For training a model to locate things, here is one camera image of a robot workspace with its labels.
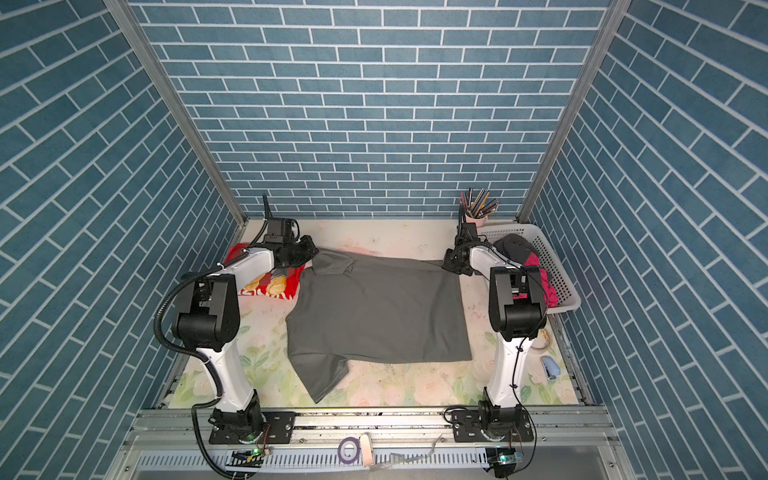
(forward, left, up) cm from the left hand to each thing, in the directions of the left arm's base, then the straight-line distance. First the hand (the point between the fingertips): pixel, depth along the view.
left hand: (319, 246), depth 99 cm
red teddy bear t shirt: (-11, +14, -5) cm, 19 cm away
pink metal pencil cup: (+11, -56, +1) cm, 57 cm away
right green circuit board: (-59, -50, -9) cm, 78 cm away
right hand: (-2, -44, -5) cm, 45 cm away
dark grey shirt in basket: (-1, -67, 0) cm, 67 cm away
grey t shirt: (-19, -10, -10) cm, 23 cm away
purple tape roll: (-57, -16, -9) cm, 60 cm away
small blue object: (-39, -68, -6) cm, 79 cm away
